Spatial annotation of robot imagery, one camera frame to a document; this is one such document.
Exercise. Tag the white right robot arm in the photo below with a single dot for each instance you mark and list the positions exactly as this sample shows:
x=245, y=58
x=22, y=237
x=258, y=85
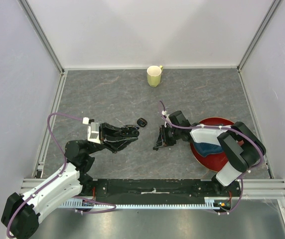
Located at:
x=241, y=147

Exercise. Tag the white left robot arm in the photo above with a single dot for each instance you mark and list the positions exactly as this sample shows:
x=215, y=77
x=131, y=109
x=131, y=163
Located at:
x=23, y=213

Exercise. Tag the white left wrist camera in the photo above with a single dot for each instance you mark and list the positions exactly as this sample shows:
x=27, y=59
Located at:
x=93, y=130

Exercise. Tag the blue leaf-shaped dish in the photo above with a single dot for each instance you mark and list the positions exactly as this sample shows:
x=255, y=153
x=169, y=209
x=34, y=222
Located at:
x=205, y=149

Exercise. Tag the red round plate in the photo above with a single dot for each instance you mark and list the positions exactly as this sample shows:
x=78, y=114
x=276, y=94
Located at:
x=213, y=162

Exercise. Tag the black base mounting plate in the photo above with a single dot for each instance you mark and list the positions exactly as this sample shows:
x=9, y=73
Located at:
x=157, y=190

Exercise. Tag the aluminium frame post right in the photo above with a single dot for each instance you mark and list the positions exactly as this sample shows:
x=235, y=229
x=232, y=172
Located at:
x=259, y=33

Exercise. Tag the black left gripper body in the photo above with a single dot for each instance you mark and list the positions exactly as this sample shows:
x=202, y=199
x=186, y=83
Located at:
x=103, y=146

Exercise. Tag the pale green mug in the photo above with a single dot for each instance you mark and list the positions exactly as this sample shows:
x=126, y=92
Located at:
x=154, y=75

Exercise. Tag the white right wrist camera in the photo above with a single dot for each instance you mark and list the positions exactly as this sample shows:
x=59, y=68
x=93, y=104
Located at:
x=164, y=115

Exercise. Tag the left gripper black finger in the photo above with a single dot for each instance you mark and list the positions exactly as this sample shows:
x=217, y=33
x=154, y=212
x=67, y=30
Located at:
x=116, y=144
x=113, y=130

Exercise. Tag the aluminium frame post left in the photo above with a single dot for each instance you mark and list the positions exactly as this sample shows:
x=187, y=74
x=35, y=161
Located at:
x=41, y=34

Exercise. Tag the white slotted cable duct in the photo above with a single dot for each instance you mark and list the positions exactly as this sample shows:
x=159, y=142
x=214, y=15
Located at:
x=204, y=204

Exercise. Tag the black case with gold line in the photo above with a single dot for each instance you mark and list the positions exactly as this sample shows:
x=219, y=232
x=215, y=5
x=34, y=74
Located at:
x=141, y=122

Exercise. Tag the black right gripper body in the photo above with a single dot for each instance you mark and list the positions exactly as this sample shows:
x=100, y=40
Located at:
x=171, y=135

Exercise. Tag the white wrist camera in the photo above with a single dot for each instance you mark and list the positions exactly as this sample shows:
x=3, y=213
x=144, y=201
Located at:
x=93, y=130
x=164, y=115

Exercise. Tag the aluminium frame post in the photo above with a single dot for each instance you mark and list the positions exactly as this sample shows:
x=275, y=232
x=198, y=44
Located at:
x=41, y=34
x=259, y=33

